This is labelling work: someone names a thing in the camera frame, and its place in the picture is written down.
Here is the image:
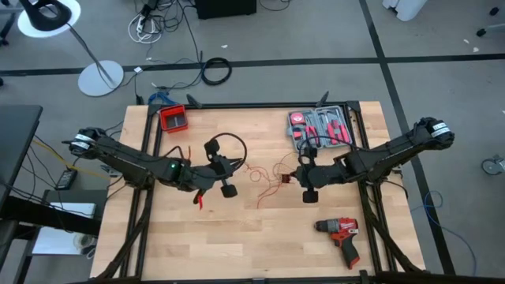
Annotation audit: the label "blue coiled cable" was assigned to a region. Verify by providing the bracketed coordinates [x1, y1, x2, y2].
[148, 90, 171, 107]

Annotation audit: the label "black box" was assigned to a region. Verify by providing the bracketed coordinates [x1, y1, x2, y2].
[195, 0, 258, 21]

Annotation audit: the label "grey caster wheel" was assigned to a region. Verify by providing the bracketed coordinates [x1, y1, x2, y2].
[481, 155, 505, 177]

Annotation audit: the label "white paper sheet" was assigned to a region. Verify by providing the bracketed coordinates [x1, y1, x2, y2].
[49, 201, 97, 220]

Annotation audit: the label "black right camera cable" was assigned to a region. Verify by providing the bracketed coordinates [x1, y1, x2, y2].
[297, 136, 358, 159]

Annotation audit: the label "black side shelf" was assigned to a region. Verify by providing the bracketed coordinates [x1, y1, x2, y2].
[0, 189, 110, 284]

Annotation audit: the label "red cordless drill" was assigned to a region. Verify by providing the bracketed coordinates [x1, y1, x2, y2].
[313, 217, 361, 271]

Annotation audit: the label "long blue floor cable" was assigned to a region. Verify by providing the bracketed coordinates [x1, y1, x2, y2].
[410, 190, 478, 277]

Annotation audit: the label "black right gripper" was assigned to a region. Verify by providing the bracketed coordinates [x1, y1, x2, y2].
[290, 146, 340, 204]

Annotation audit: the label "red square plastic bin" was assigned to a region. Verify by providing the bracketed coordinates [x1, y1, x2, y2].
[159, 103, 189, 134]

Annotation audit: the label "white plastic object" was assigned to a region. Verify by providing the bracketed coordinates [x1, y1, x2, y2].
[381, 0, 429, 22]

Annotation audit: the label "floor lamp with round base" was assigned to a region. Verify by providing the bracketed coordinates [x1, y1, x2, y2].
[18, 0, 125, 98]

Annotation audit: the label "black camera cable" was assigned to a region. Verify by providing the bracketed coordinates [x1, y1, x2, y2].
[297, 136, 358, 159]
[212, 132, 249, 173]

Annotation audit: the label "black desk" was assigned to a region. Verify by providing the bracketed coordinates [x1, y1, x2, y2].
[0, 104, 43, 206]

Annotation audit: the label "black left camera cable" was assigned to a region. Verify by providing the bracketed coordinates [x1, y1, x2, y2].
[212, 132, 249, 173]

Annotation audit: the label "black power adapter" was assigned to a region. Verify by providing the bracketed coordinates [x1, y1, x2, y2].
[54, 168, 79, 191]

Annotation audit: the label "red handled pliers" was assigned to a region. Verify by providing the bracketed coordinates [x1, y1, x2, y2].
[304, 125, 321, 148]

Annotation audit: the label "black coiled floor cable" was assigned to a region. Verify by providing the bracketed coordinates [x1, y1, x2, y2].
[200, 56, 233, 87]

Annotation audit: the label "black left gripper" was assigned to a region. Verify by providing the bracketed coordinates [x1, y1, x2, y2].
[191, 140, 243, 198]

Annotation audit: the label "yellow floor cable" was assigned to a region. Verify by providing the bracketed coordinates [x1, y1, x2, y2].
[31, 138, 114, 182]

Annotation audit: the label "white power strip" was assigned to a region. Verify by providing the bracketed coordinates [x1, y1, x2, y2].
[128, 11, 163, 45]

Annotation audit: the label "grey tool case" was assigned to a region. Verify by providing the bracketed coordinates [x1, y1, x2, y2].
[286, 104, 353, 152]

